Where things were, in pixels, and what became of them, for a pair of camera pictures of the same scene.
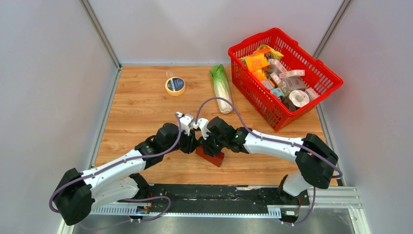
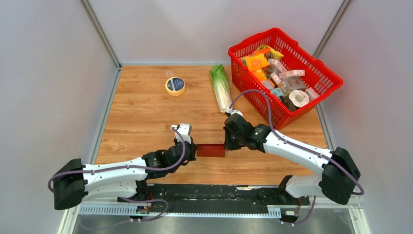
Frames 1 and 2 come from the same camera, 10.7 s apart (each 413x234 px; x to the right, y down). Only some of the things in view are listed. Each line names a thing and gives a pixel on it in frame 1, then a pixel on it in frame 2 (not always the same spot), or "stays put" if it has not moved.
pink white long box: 294,73 stays put
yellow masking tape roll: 175,86 stays put
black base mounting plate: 202,196 stays put
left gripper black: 191,142 to 194,148
